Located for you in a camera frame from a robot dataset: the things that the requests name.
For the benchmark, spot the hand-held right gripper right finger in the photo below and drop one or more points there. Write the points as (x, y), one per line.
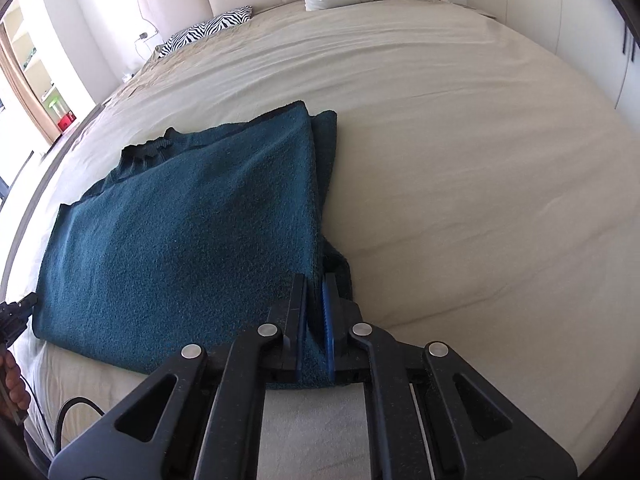
(329, 330)

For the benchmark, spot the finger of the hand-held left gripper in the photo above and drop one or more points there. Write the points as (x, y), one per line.
(27, 302)

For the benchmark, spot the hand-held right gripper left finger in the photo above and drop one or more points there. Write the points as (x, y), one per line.
(299, 332)

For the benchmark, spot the dark green knit sweater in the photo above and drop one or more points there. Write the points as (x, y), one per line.
(175, 240)

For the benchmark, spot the person's left hand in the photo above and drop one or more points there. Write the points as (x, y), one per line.
(14, 375)

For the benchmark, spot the red box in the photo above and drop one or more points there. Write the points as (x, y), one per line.
(66, 122)

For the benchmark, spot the beige bed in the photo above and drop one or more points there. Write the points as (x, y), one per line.
(450, 160)

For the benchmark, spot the beige curtain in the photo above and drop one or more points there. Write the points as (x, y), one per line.
(25, 90)

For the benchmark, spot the zebra print pillow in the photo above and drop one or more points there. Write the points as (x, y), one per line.
(210, 27)

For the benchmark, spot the beige padded headboard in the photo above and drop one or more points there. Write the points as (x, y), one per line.
(210, 0)

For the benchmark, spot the white wardrobe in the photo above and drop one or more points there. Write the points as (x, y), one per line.
(550, 5)

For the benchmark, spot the white wall shelf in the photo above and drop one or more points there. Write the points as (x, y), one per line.
(42, 75)

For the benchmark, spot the wall socket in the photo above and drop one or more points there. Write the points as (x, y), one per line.
(144, 36)

